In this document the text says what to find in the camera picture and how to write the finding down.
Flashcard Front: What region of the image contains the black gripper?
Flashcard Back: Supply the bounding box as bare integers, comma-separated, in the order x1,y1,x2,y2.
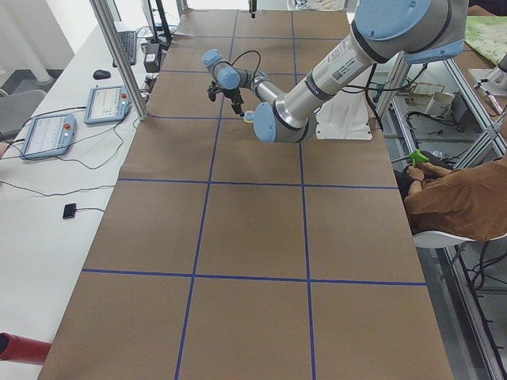
223,0,257,116

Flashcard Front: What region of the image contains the blue service bell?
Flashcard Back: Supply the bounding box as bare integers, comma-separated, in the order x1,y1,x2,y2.
242,111,254,124

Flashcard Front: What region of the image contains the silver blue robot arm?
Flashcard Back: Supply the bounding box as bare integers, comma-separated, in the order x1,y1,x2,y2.
203,1,468,143

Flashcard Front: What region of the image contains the black power adapter box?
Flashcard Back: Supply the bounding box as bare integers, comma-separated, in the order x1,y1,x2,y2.
142,44,160,73

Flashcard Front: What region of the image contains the black keyboard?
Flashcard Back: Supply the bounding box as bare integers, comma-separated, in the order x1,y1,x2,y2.
117,30,137,66

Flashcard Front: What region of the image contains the black computer mouse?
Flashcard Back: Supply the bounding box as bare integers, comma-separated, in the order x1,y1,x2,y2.
93,70,111,80

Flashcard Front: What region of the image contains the far blue teach pendant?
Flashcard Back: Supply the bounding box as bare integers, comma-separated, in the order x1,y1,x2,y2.
83,85,132,125

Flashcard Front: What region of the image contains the blue teach pendant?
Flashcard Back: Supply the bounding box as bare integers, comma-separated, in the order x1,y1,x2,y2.
20,113,76,160
83,85,132,125

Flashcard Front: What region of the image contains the green handheld tool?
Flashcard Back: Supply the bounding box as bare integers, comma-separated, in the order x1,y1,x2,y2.
409,149,429,169

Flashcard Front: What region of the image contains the brown paper table cover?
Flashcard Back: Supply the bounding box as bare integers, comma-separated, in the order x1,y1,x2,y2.
40,10,452,379

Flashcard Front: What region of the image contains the near blue teach pendant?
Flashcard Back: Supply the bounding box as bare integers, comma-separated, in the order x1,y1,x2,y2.
20,113,76,160

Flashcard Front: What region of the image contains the small black square device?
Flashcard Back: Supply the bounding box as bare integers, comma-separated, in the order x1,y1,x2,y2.
63,203,77,220

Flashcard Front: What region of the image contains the person in brown shirt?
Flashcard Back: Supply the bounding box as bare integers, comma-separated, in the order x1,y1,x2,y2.
394,157,506,241

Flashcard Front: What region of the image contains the red cylinder bottle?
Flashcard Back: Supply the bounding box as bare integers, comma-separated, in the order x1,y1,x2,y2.
1,332,51,365

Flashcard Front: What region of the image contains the white pedestal column base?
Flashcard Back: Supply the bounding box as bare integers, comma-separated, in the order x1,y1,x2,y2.
312,51,397,141

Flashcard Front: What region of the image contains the aluminium frame post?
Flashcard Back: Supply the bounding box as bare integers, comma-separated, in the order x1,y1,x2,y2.
90,0,147,121

